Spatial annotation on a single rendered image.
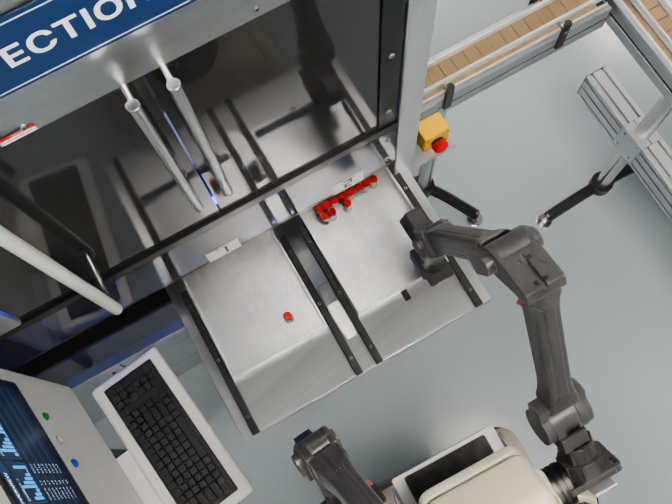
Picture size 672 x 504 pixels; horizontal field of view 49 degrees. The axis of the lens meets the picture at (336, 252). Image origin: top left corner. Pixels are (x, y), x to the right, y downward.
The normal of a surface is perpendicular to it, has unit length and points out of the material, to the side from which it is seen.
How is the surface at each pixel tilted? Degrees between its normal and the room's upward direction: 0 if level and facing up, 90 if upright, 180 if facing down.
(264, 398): 0
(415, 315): 0
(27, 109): 90
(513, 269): 14
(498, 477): 42
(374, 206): 0
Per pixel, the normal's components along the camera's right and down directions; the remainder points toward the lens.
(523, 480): -0.34, -0.78
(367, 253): -0.04, -0.28
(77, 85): 0.49, 0.83
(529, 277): -0.12, -0.49
